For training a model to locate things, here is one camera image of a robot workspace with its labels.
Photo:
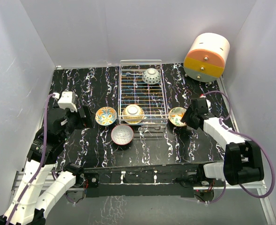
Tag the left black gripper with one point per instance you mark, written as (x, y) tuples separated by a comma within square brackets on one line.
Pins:
[(87, 121)]

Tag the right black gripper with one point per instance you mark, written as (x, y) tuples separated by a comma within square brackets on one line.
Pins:
[(186, 118)]

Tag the yellow teal sun bowl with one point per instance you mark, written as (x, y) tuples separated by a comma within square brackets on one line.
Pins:
[(133, 114)]

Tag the blue patterned bowl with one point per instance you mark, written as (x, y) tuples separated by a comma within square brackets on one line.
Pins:
[(151, 76)]

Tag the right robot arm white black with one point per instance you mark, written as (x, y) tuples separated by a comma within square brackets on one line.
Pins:
[(242, 161)]

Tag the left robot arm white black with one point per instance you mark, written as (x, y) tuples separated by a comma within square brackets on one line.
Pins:
[(31, 205)]

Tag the white orange flower bowl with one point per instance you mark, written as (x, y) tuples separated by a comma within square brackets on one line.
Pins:
[(175, 116)]

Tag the orange blue floral bowl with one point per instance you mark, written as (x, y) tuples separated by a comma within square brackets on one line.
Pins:
[(106, 116)]

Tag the grey red-rimmed patterned bowl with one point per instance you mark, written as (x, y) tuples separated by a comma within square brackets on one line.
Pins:
[(122, 134)]

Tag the round pastel drawer cabinet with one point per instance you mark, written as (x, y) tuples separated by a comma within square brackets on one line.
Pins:
[(206, 59)]

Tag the black front mounting bar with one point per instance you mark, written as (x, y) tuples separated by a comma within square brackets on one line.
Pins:
[(182, 179)]

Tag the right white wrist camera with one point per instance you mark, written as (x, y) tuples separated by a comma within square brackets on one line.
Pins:
[(208, 102)]

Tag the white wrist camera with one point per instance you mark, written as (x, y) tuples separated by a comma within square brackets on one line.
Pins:
[(208, 102), (67, 101)]

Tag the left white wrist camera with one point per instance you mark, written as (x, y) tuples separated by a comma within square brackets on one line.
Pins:
[(67, 101)]

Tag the white wire dish rack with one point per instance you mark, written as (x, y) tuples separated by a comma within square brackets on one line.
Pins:
[(133, 90)]

